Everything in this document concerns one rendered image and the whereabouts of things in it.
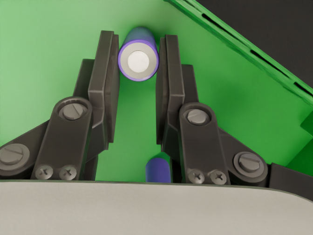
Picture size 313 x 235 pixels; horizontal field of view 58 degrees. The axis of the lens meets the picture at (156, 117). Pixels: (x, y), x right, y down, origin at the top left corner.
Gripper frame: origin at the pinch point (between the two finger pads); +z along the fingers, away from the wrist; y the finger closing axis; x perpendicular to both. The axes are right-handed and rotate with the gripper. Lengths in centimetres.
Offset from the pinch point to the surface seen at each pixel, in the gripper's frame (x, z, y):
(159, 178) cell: -8.4, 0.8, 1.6
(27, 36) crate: -2.2, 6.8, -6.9
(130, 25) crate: -1.2, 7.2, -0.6
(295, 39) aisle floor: -17.8, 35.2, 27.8
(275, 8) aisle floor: -13.4, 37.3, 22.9
